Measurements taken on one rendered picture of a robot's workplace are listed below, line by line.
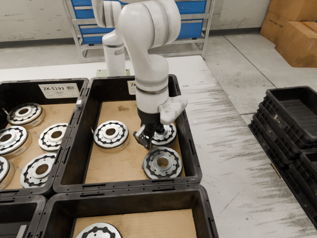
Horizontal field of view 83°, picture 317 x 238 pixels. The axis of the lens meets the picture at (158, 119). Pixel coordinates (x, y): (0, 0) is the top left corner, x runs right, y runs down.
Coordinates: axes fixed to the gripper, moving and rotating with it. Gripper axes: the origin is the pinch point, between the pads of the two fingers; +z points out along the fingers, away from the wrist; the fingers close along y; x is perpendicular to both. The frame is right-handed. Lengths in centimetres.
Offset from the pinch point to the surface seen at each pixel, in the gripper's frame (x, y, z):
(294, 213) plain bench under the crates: 43.1, -10.5, 15.3
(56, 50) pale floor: -269, -109, 85
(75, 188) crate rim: -2.0, 23.0, -7.6
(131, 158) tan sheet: -2.3, 7.7, 2.3
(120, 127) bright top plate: -10.8, 2.2, -0.5
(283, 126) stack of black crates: 40, -71, 34
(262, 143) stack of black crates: 37, -75, 57
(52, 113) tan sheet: -37.5, 9.6, 2.3
